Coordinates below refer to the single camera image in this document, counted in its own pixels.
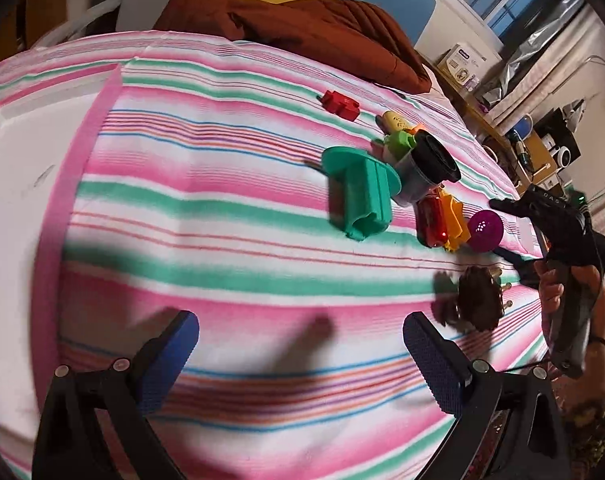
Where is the dark brown flower mould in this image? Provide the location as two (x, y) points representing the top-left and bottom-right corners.
(432, 266), (511, 333)

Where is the dark red plastic cylinder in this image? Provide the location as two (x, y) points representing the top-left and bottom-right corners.
(415, 194), (448, 248)

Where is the person's right hand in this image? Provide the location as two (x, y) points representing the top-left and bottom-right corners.
(533, 259), (605, 391)

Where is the small red plastic block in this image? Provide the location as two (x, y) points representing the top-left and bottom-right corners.
(319, 90), (360, 122)

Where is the rust brown blanket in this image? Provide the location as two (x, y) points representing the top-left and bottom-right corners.
(154, 0), (432, 94)

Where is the beige curtain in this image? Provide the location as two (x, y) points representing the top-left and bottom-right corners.
(477, 0), (600, 134)

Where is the wooden desk with clutter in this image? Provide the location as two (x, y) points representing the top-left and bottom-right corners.
(421, 55), (565, 197)

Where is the purple perforated plastic mould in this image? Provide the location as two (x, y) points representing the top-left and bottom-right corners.
(467, 210), (504, 254)

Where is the clear cup with black lid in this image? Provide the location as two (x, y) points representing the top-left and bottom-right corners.
(393, 130), (461, 207)

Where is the white tray with pink rim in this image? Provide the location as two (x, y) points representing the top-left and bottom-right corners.
(0, 65), (119, 474)

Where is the green plastic flanged mould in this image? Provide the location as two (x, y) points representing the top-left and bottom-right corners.
(321, 146), (401, 242)

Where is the pink striped tablecloth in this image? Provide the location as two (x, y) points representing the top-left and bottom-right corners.
(0, 29), (551, 480)

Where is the white cardboard box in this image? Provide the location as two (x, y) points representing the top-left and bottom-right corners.
(437, 42), (489, 92)

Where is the yellow-green toy piece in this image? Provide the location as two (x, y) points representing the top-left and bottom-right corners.
(375, 110), (423, 165)

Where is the orange plastic mould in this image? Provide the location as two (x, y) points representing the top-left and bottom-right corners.
(438, 188), (471, 252)

